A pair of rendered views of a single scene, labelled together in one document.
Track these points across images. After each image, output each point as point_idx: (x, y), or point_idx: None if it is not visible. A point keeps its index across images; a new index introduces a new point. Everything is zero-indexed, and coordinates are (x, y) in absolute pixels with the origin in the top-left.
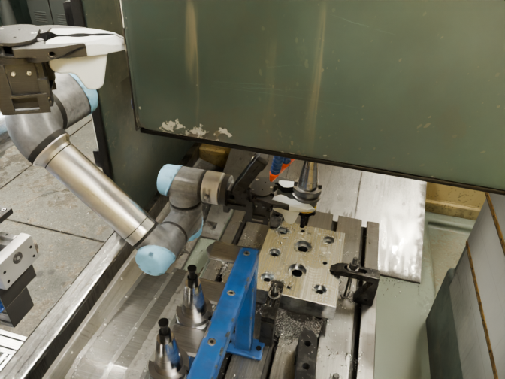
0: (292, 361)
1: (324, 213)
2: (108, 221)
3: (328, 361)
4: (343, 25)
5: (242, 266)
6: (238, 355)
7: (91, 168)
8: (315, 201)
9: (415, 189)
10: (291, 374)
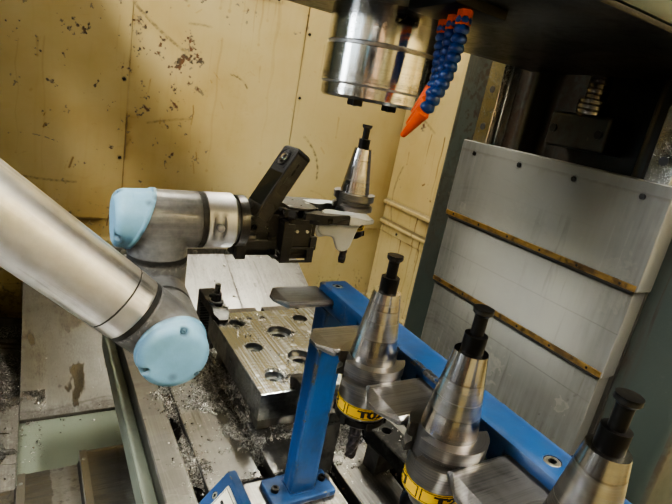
0: (368, 472)
1: (243, 308)
2: (70, 283)
3: None
4: None
5: (354, 298)
6: (302, 502)
7: (7, 164)
8: (371, 209)
9: (295, 279)
10: (382, 488)
